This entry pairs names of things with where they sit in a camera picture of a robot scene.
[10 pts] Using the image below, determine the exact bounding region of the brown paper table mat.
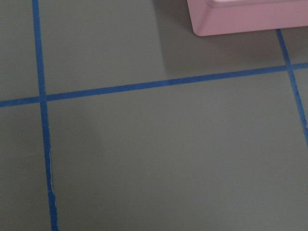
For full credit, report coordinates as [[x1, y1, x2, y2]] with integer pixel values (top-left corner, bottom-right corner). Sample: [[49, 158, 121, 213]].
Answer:
[[0, 0, 308, 231]]

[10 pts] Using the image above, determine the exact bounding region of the pink plastic box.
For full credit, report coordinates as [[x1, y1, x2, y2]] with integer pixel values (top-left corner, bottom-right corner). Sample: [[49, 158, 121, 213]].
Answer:
[[187, 0, 308, 37]]

